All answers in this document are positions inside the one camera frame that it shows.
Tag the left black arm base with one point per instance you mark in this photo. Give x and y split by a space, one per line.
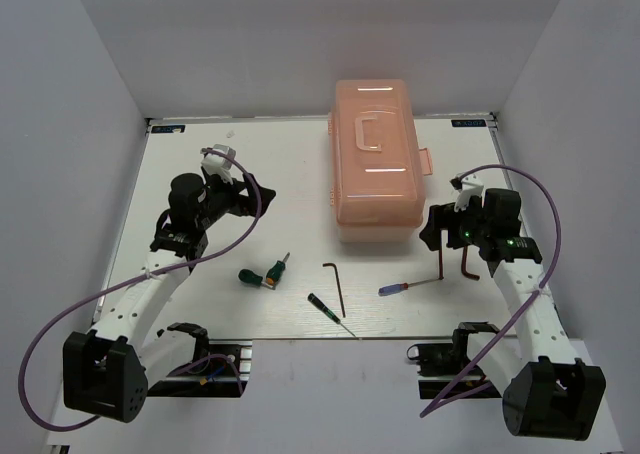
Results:
210 359

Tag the black green precision screwdriver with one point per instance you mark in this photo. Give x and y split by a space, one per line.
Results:
321 307

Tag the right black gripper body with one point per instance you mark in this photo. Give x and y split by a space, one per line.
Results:
464 227

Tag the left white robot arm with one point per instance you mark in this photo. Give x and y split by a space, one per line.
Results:
109 370

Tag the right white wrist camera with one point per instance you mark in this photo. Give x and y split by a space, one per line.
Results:
466 187

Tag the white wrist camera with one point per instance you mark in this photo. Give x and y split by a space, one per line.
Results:
466 187
217 161

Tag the pink plastic toolbox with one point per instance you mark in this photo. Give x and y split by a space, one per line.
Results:
378 190

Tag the blue table label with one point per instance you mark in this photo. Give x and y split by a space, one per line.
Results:
468 123
168 129

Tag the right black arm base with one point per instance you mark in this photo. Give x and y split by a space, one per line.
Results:
437 362

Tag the right blue table label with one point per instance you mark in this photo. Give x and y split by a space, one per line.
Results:
468 123

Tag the small dark hex key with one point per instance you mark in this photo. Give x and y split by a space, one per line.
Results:
440 258

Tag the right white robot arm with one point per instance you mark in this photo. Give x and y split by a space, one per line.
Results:
547 390

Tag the thick dark hex key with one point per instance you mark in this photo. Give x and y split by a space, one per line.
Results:
464 266

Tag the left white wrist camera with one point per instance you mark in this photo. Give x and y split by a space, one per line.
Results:
217 161

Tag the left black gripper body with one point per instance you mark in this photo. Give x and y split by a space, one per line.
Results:
223 197

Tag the left blue table label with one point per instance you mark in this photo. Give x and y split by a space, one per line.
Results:
168 129

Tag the green orange stubby screwdriver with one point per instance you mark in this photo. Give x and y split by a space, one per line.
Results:
275 273

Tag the long thin hex key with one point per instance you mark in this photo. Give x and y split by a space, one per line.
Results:
334 267

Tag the blue handled screwdriver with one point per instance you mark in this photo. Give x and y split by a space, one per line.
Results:
400 287

